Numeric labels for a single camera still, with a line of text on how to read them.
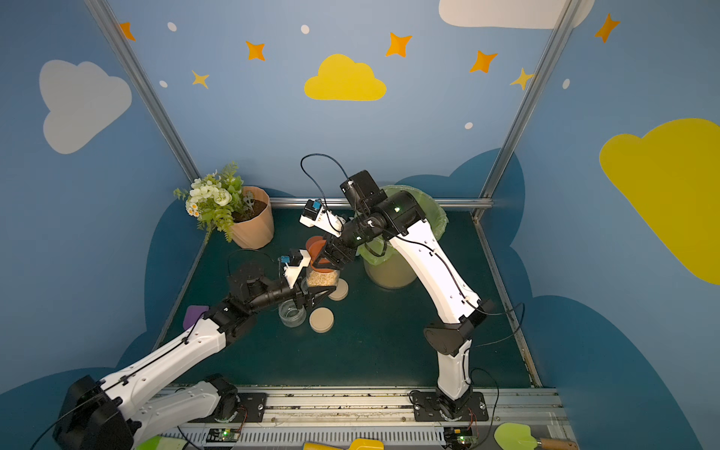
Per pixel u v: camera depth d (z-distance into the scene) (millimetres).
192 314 907
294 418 732
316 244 661
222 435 705
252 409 736
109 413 384
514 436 703
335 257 565
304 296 639
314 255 629
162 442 661
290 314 919
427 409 734
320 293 662
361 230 544
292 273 624
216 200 847
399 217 455
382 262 800
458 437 715
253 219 954
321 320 898
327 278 686
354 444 692
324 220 556
